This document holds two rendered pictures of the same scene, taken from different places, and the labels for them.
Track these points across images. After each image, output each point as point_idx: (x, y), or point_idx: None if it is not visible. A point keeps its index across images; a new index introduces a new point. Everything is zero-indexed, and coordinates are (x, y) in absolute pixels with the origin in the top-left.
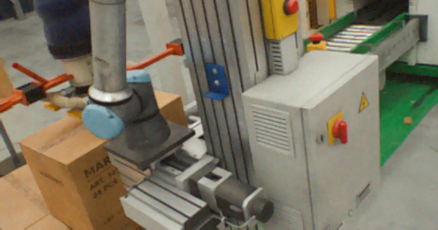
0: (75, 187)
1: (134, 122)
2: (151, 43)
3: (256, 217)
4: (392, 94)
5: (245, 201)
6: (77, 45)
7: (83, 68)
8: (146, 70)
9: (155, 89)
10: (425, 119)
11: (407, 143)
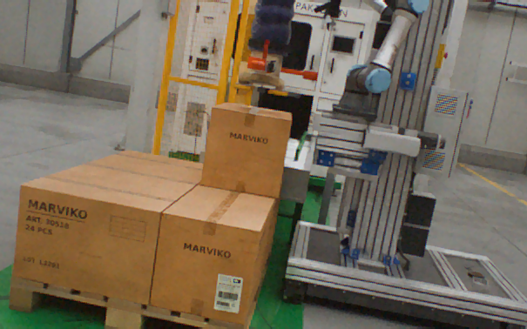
0: (287, 141)
1: (364, 94)
2: (134, 94)
3: (442, 144)
4: None
5: (439, 135)
6: (287, 47)
7: (278, 64)
8: None
9: (37, 164)
10: (331, 208)
11: (333, 218)
